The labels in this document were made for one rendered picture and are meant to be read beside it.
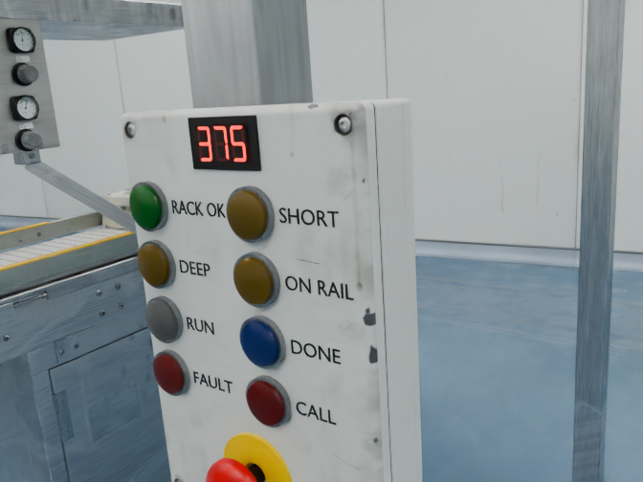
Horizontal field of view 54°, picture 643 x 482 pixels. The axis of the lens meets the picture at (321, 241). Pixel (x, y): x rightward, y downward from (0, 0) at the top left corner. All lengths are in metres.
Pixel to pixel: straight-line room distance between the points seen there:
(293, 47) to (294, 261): 0.16
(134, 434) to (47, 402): 0.23
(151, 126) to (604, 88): 1.16
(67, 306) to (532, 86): 3.28
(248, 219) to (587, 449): 1.42
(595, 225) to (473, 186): 2.71
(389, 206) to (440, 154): 3.86
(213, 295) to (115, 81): 5.30
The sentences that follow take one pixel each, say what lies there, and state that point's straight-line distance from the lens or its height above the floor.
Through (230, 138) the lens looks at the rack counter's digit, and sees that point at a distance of 0.33.
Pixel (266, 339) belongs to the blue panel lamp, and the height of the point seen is 1.03.
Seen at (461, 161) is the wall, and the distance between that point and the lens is 4.14.
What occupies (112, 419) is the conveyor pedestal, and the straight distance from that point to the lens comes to 1.33.
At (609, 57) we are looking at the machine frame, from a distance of 1.43.
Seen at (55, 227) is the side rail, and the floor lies 0.91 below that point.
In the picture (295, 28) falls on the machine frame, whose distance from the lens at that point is 0.44.
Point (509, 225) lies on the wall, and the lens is 4.14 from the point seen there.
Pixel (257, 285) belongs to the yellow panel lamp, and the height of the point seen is 1.06.
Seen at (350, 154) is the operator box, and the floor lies 1.13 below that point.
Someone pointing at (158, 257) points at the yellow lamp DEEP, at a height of 1.07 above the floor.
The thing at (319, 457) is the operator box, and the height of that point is 0.97.
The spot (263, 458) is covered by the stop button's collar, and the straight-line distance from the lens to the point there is 0.39.
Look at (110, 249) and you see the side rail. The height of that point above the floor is 0.91.
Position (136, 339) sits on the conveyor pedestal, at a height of 0.70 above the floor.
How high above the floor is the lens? 1.16
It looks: 14 degrees down
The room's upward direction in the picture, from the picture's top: 4 degrees counter-clockwise
